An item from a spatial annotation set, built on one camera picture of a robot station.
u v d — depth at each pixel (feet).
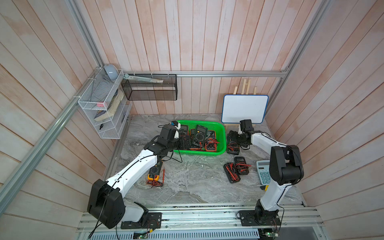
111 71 2.69
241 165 2.94
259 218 2.20
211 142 3.22
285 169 1.66
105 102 2.50
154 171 2.88
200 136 3.21
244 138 2.42
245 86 3.07
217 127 3.43
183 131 3.24
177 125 2.43
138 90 3.49
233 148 3.21
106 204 1.31
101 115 2.62
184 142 2.31
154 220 2.40
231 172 2.82
